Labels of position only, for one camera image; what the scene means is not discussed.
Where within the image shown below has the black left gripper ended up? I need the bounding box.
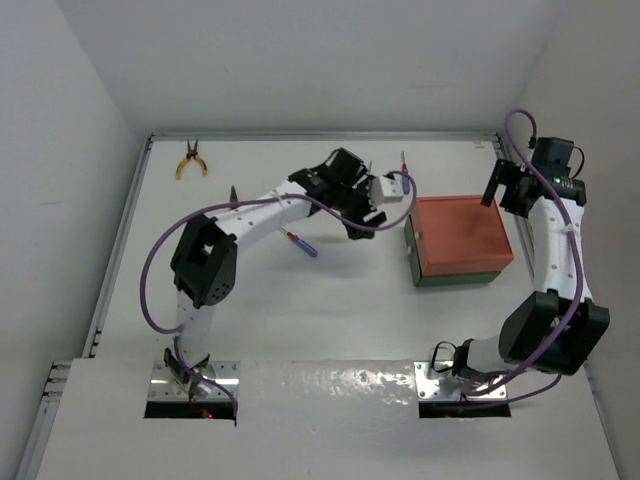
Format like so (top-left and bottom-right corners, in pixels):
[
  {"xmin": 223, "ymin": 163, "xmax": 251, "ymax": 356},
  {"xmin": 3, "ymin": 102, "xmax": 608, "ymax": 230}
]
[{"xmin": 330, "ymin": 175, "xmax": 384, "ymax": 236}]

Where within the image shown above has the salmon red drawer box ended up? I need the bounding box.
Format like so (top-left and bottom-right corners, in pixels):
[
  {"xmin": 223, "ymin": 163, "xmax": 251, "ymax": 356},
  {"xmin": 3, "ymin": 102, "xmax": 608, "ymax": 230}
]
[{"xmin": 407, "ymin": 195, "xmax": 514, "ymax": 275}]

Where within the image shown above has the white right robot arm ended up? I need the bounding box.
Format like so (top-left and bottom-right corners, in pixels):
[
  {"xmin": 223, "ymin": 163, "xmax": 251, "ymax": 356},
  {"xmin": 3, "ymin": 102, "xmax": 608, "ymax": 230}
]
[{"xmin": 451, "ymin": 137, "xmax": 610, "ymax": 382}]

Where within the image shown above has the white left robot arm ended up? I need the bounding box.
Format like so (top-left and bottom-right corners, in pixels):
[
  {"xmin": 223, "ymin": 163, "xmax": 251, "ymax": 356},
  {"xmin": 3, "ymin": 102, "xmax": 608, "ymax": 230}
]
[{"xmin": 165, "ymin": 148, "xmax": 395, "ymax": 384}]

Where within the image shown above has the blue red screwdriver right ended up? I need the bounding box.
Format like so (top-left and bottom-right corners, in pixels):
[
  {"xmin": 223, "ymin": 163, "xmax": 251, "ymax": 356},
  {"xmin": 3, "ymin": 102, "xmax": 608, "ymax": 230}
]
[{"xmin": 400, "ymin": 151, "xmax": 411, "ymax": 195}]

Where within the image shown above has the blue red screwdriver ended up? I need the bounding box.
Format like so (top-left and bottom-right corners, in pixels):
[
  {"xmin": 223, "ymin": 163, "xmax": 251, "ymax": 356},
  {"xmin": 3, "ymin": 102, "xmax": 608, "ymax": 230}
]
[
  {"xmin": 400, "ymin": 151, "xmax": 411, "ymax": 195},
  {"xmin": 279, "ymin": 228, "xmax": 318, "ymax": 258}
]

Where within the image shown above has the blue red screwdriver centre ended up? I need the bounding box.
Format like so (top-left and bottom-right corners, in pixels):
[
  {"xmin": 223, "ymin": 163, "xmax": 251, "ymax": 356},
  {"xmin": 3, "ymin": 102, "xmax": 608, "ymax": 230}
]
[{"xmin": 279, "ymin": 228, "xmax": 318, "ymax": 258}]

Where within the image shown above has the green drawer box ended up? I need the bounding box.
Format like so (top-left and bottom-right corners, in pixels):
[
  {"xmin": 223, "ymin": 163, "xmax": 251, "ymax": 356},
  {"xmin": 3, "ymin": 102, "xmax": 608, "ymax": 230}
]
[{"xmin": 403, "ymin": 218, "xmax": 500, "ymax": 288}]

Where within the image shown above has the white front cover board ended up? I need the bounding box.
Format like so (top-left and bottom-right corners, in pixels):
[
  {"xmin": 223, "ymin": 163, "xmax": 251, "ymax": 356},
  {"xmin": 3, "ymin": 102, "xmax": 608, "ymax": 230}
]
[{"xmin": 38, "ymin": 358, "xmax": 617, "ymax": 479}]

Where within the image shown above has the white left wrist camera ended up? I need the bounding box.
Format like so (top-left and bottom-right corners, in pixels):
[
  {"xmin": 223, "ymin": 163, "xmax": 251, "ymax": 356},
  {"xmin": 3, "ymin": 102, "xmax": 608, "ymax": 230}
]
[{"xmin": 370, "ymin": 174, "xmax": 405, "ymax": 207}]

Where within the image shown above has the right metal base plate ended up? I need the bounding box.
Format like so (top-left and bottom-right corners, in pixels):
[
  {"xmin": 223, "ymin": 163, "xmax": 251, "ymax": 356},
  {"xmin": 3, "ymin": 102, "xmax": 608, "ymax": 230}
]
[{"xmin": 413, "ymin": 360, "xmax": 508, "ymax": 405}]

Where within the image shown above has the metal base plate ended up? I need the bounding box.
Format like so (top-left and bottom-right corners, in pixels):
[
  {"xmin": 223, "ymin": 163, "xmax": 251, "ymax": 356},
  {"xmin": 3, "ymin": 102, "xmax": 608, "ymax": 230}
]
[
  {"xmin": 413, "ymin": 360, "xmax": 508, "ymax": 405},
  {"xmin": 147, "ymin": 361, "xmax": 241, "ymax": 402}
]

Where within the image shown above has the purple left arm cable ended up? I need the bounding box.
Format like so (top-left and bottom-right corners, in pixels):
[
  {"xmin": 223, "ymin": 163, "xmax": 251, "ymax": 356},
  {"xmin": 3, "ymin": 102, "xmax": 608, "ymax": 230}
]
[{"xmin": 139, "ymin": 169, "xmax": 419, "ymax": 419}]

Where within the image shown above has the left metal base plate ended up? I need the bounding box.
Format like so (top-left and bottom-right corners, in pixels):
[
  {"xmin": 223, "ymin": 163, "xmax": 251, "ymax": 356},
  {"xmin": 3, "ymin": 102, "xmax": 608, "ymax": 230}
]
[{"xmin": 147, "ymin": 361, "xmax": 241, "ymax": 402}]

